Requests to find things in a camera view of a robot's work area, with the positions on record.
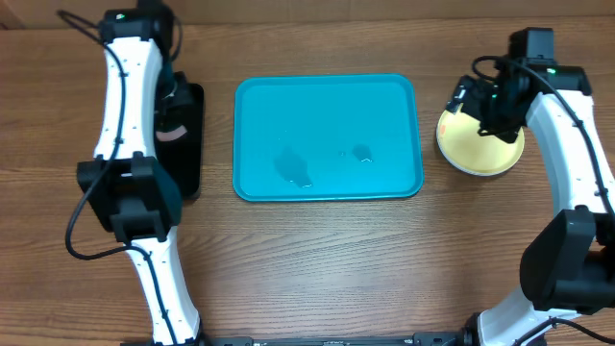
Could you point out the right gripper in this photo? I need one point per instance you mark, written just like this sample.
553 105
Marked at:
474 93

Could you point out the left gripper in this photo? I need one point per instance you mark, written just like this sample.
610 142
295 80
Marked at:
178 110

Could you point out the yellow plate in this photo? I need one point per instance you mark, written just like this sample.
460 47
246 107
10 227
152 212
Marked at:
456 135

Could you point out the white plate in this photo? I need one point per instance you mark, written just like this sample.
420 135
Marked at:
482 166

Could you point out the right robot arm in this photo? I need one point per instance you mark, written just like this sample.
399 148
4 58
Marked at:
568 270

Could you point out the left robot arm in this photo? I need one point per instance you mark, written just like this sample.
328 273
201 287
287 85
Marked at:
147 162

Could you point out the black water tray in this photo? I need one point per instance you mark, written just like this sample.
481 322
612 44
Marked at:
182 158

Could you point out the teal plastic tray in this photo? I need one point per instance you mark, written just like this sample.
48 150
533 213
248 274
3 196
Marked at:
322 138

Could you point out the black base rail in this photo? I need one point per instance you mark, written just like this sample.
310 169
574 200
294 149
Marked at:
336 340

